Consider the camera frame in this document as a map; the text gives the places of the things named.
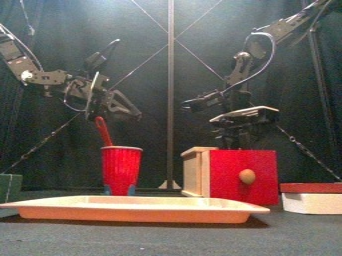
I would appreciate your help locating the wooden drawer with red front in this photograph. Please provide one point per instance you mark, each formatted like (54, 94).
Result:
(222, 186)

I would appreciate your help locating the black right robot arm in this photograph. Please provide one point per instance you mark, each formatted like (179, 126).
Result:
(285, 28)

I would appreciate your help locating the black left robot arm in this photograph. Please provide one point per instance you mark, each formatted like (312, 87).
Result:
(14, 53)

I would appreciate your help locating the red plastic spoon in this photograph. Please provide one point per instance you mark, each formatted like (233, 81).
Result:
(103, 131)

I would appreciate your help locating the red ribbed plastic cup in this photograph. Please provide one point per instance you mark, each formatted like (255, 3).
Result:
(120, 170)

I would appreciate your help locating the small blue plastic stand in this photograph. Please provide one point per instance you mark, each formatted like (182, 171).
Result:
(107, 190)

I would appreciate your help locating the white box red striped lid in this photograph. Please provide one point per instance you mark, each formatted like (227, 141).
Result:
(312, 203)

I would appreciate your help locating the white plastic tray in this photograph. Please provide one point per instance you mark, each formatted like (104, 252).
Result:
(134, 213)

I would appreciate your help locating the dark green box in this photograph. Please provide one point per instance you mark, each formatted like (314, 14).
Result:
(10, 188)

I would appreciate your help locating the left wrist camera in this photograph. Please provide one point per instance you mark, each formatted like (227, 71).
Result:
(96, 60)

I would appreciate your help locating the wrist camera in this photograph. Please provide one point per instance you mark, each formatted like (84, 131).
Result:
(201, 101)
(96, 60)

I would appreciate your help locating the grey metal frame pole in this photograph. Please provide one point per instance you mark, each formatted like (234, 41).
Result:
(171, 100)

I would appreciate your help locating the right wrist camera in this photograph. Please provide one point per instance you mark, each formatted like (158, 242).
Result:
(201, 101)

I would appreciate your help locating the black frame post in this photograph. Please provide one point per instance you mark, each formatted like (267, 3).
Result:
(320, 83)

